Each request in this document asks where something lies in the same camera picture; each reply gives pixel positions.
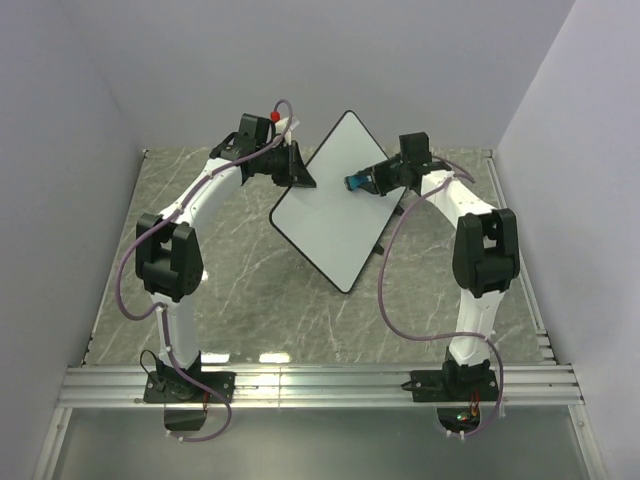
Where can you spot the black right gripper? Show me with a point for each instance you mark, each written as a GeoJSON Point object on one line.
{"type": "Point", "coordinates": [376, 171]}

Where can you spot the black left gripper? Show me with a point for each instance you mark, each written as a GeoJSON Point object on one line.
{"type": "Point", "coordinates": [297, 173]}

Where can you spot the blue whiteboard eraser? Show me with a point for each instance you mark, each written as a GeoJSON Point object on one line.
{"type": "Point", "coordinates": [354, 182]}

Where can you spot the white whiteboard black frame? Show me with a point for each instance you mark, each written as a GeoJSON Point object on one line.
{"type": "Point", "coordinates": [334, 229]}

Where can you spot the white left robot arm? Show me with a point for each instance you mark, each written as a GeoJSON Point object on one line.
{"type": "Point", "coordinates": [168, 258]}

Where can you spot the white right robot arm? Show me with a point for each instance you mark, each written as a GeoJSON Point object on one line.
{"type": "Point", "coordinates": [485, 261]}

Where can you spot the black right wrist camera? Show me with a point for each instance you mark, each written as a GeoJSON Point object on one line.
{"type": "Point", "coordinates": [415, 148]}

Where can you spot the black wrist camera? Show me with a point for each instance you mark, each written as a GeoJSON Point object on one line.
{"type": "Point", "coordinates": [415, 148]}
{"type": "Point", "coordinates": [253, 131]}

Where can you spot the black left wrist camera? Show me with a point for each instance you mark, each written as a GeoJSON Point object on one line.
{"type": "Point", "coordinates": [253, 131]}

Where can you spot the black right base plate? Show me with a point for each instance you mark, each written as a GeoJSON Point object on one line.
{"type": "Point", "coordinates": [430, 385]}

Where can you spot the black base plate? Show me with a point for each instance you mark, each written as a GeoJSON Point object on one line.
{"type": "Point", "coordinates": [430, 385]}
{"type": "Point", "coordinates": [171, 388]}

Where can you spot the aluminium right side rail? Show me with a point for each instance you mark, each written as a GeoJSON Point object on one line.
{"type": "Point", "coordinates": [579, 418]}

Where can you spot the aluminium mounting rail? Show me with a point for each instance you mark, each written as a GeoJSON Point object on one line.
{"type": "Point", "coordinates": [293, 386]}

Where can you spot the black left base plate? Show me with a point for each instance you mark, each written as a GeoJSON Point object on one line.
{"type": "Point", "coordinates": [171, 388]}

